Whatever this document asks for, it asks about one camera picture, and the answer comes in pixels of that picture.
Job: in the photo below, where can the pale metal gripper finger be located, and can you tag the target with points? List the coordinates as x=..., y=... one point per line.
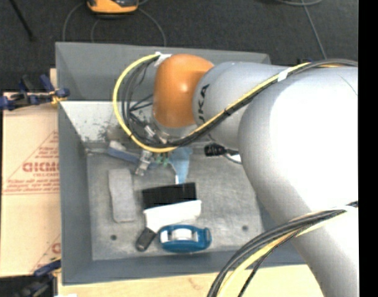
x=142, y=165
x=122, y=152

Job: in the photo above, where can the grey flat block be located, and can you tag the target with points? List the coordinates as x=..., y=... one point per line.
x=123, y=196

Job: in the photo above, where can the black and white box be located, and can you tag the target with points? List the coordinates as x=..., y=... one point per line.
x=171, y=206

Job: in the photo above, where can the small black key fob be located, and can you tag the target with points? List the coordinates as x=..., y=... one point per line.
x=144, y=240

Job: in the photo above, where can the grey metal bin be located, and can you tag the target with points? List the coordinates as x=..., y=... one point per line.
x=225, y=196

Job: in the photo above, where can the blue tape dispenser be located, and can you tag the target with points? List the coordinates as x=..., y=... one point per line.
x=188, y=243

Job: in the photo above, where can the brown cardboard board, red print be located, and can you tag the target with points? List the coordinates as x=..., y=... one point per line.
x=28, y=215

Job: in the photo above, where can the black cylinder on white bracket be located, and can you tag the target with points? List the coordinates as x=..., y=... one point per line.
x=214, y=150

